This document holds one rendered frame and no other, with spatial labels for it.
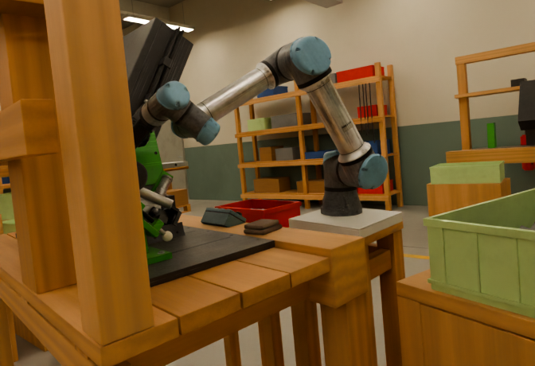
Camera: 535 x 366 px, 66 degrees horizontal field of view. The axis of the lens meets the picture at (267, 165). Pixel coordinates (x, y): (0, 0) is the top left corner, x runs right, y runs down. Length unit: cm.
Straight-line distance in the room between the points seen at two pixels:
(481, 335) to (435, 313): 11
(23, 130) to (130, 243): 25
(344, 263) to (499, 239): 36
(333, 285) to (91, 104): 69
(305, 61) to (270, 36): 711
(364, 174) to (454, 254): 44
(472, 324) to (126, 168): 78
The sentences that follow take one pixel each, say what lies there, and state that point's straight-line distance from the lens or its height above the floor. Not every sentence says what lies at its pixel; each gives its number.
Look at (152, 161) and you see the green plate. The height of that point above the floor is 114.
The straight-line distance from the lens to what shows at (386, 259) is 157.
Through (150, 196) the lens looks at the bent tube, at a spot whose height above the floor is 104.
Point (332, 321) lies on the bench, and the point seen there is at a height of 69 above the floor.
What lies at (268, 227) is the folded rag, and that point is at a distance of 126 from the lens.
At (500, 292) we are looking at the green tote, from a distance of 100.
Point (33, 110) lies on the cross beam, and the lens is 77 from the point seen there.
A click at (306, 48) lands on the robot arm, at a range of 125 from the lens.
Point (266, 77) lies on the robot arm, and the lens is 134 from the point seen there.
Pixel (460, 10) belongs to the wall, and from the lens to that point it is 672.
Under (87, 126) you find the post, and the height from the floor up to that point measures 122.
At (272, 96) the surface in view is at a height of 198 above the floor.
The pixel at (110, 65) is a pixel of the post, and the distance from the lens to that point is 72.
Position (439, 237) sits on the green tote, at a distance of 104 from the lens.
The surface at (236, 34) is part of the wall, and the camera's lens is 895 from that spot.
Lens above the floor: 117
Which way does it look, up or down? 3 degrees down
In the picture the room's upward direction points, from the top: 5 degrees counter-clockwise
